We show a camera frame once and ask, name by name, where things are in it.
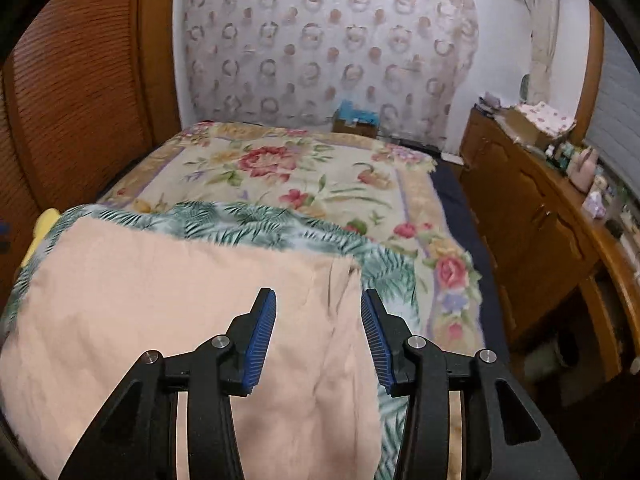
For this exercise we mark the yellow plush toy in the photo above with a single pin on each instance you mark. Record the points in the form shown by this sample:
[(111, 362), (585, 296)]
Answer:
[(45, 222)]

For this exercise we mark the wooden sideboard cabinet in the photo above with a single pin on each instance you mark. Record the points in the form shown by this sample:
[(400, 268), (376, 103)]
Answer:
[(530, 220)]

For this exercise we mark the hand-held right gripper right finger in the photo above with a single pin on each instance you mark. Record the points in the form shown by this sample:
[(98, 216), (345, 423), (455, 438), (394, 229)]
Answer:
[(380, 345)]

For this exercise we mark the pink thermos jug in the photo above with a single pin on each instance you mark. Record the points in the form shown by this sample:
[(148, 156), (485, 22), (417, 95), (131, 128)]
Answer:
[(584, 170)]

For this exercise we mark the pink printed t-shirt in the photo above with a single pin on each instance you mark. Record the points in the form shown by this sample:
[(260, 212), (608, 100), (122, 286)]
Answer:
[(150, 310)]

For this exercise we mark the palm leaf printed blanket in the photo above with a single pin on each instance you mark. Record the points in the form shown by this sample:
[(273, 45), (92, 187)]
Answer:
[(240, 220)]

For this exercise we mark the grey window blind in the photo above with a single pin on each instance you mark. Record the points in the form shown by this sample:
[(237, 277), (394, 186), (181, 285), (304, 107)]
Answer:
[(620, 110)]

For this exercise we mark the wooden louvered wardrobe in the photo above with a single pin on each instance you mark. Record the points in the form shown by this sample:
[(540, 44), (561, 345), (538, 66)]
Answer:
[(90, 85)]

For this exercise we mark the pink floral cloth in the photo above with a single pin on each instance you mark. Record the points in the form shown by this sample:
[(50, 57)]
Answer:
[(547, 116)]

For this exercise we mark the beige window curtain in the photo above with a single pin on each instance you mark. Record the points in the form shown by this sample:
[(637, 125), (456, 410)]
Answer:
[(542, 60)]

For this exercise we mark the purple tissue box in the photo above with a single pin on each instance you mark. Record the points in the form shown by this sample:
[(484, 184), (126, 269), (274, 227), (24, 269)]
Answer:
[(595, 205)]

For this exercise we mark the purple pouch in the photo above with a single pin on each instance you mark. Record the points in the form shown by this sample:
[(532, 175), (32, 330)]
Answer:
[(489, 101)]

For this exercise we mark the circle patterned sheer curtain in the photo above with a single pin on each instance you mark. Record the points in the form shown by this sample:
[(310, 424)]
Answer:
[(325, 50)]

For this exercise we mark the small round fan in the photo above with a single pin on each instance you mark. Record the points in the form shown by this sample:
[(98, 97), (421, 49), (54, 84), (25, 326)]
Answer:
[(525, 87)]

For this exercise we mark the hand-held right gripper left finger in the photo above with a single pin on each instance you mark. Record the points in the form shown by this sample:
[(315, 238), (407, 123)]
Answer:
[(260, 340)]

